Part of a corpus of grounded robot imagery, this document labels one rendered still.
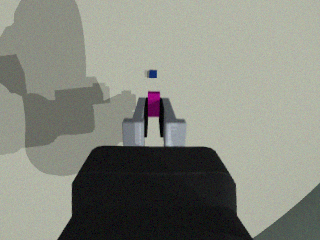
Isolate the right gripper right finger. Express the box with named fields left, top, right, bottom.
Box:
left=159, top=98, right=187, bottom=147

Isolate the small dark blue cube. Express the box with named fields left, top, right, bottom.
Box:
left=149, top=70, right=157, bottom=78

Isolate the magenta rod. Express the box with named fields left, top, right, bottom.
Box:
left=148, top=91, right=160, bottom=117

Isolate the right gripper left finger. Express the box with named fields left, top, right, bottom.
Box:
left=122, top=97, right=148, bottom=146

